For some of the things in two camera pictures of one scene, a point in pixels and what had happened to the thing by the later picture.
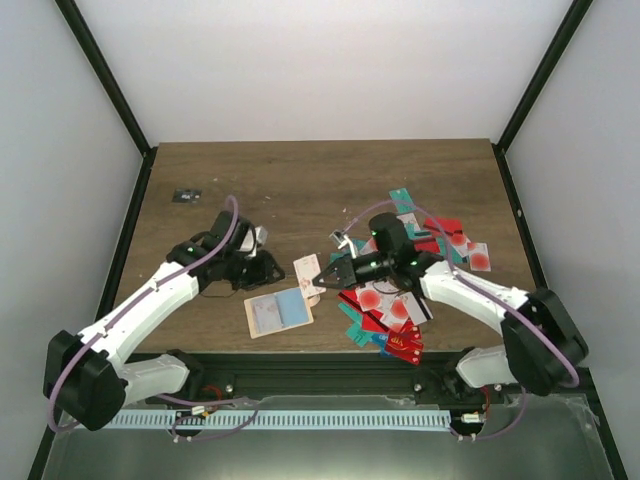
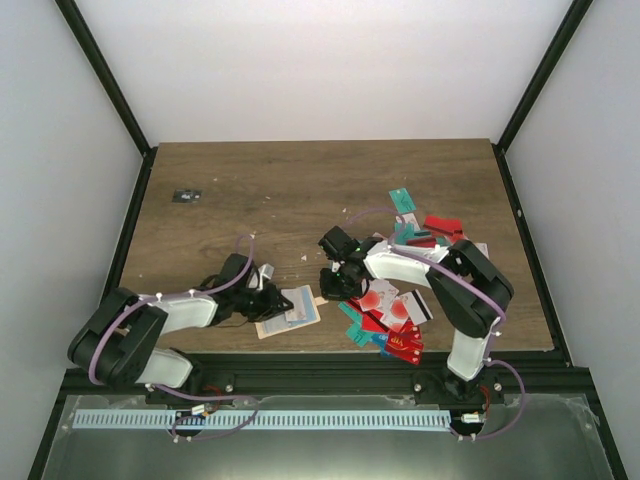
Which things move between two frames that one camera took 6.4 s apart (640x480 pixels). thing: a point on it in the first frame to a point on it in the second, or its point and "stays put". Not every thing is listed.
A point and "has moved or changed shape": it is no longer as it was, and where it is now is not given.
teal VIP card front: [355, 331] stays put
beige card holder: [277, 311] has moved or changed shape
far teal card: [402, 201] stays put
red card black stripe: [371, 321] stays put
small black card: [187, 195] stays put
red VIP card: [406, 344] stays put
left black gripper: [264, 276] to [274, 298]
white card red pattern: [307, 269] to [298, 299]
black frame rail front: [437, 374] stays put
